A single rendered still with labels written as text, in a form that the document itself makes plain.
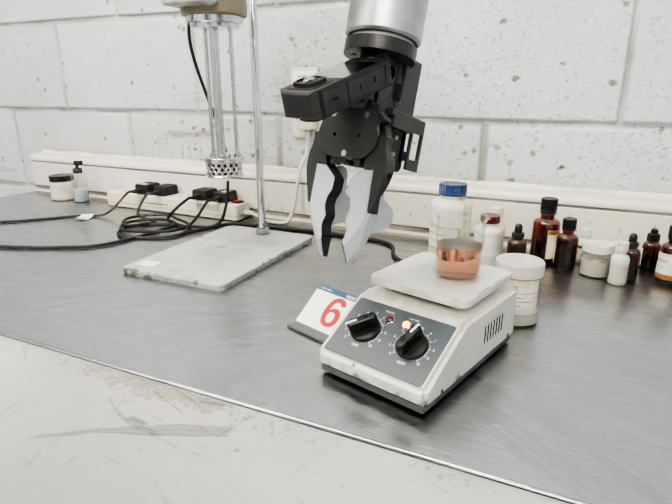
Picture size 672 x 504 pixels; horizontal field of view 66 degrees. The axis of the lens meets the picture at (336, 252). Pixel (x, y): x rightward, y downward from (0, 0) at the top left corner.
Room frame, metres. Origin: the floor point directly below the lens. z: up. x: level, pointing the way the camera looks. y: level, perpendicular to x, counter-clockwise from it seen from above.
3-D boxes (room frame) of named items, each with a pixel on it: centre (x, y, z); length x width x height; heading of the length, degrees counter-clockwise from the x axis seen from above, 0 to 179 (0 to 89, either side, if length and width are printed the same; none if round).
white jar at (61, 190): (1.37, 0.73, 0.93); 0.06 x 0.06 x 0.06
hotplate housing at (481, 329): (0.52, -0.10, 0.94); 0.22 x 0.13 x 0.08; 140
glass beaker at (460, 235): (0.53, -0.13, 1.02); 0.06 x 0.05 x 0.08; 42
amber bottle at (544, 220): (0.85, -0.36, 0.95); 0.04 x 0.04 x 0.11
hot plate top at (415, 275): (0.54, -0.12, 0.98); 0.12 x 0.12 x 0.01; 50
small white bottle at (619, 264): (0.74, -0.43, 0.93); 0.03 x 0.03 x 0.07
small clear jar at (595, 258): (0.78, -0.41, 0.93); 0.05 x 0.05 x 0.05
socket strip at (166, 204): (1.23, 0.39, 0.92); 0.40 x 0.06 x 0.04; 65
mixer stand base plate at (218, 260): (0.88, 0.20, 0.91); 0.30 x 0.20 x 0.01; 155
